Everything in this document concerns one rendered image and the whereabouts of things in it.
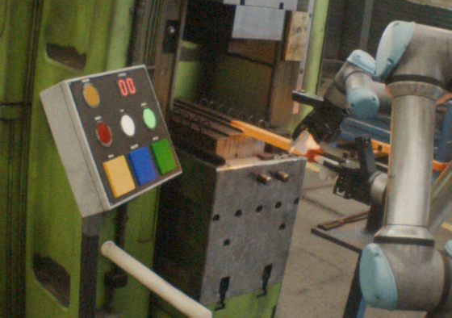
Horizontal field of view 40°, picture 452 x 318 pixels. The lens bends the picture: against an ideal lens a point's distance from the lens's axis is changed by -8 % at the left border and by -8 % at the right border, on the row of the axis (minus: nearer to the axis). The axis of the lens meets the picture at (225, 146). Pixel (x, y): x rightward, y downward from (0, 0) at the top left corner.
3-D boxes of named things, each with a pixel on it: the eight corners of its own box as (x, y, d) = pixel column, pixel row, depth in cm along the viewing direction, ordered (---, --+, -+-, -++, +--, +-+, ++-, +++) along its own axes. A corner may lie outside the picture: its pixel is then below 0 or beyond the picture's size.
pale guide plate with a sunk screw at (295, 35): (303, 61, 223) (310, 13, 219) (285, 60, 217) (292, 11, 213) (299, 60, 225) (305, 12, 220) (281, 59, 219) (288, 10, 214)
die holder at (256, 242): (283, 281, 222) (308, 156, 210) (198, 307, 196) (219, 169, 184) (180, 222, 260) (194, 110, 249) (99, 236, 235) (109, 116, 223)
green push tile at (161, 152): (177, 167, 160) (167, 138, 159) (162, 174, 153) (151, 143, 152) (171, 169, 161) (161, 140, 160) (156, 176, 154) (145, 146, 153)
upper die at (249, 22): (281, 40, 195) (285, 10, 193) (232, 37, 182) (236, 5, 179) (191, 18, 224) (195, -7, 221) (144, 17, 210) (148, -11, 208)
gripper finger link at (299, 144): (292, 165, 180) (312, 141, 175) (280, 149, 182) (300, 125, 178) (299, 165, 182) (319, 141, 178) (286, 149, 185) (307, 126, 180)
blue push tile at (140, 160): (157, 177, 151) (146, 145, 150) (141, 185, 144) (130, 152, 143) (151, 179, 152) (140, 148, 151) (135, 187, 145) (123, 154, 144)
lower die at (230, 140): (263, 155, 204) (267, 127, 202) (214, 161, 191) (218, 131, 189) (177, 119, 233) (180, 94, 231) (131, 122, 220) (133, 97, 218)
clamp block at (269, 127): (290, 151, 213) (293, 131, 211) (271, 153, 207) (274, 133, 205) (263, 140, 221) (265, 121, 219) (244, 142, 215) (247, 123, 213)
